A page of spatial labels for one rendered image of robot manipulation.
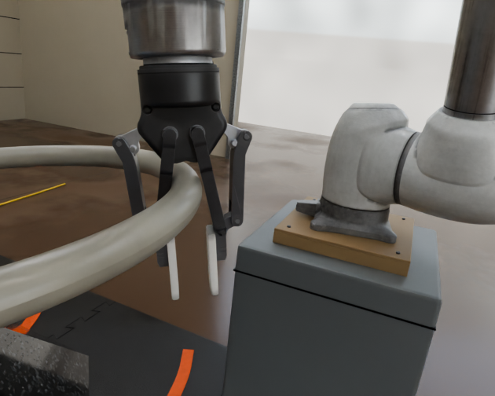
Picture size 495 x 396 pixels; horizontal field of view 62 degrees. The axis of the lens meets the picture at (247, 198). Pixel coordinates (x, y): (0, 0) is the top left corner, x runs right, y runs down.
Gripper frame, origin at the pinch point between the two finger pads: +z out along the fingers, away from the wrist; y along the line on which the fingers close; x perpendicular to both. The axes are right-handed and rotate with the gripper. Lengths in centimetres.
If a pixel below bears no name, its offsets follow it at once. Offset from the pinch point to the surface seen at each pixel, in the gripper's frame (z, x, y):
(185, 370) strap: 89, -94, 4
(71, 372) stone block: 27.1, -20.6, 20.7
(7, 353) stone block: 16.5, -12.4, 25.6
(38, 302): -8.1, 20.0, 8.4
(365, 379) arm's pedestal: 39, -22, -33
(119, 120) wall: 38, -584, 78
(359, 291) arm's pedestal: 20.5, -23.8, -31.2
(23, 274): -9.6, 19.7, 9.0
